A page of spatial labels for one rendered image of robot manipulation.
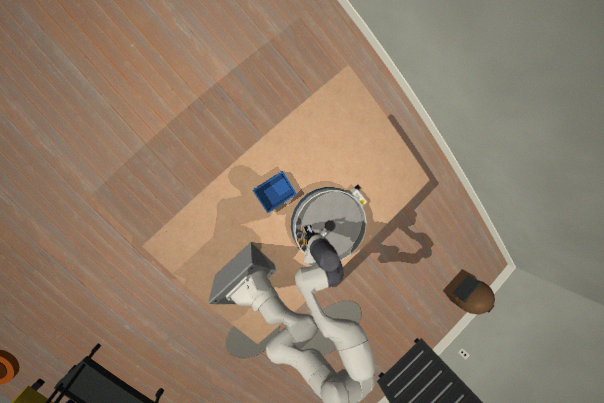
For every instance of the blue shallow tray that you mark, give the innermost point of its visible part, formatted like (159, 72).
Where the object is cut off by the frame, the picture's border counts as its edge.
(274, 192)

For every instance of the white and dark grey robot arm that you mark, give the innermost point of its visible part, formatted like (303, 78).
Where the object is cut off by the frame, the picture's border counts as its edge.
(285, 348)

